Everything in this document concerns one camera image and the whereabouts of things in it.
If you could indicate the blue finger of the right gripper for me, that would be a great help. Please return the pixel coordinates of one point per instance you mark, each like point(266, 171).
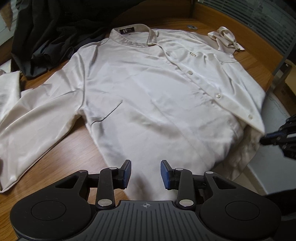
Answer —
point(271, 138)

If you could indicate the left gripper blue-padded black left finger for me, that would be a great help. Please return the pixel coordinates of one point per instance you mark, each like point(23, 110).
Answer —
point(109, 179)

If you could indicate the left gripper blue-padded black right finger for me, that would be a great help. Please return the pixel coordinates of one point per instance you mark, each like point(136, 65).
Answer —
point(181, 180)

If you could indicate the cream satin shirt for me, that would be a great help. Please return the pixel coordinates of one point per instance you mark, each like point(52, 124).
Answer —
point(146, 95)

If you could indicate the black cloth garment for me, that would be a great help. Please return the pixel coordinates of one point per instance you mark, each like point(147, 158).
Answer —
point(49, 32)

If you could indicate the grey desk cable grommet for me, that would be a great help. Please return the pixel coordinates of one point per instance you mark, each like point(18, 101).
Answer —
point(192, 27)

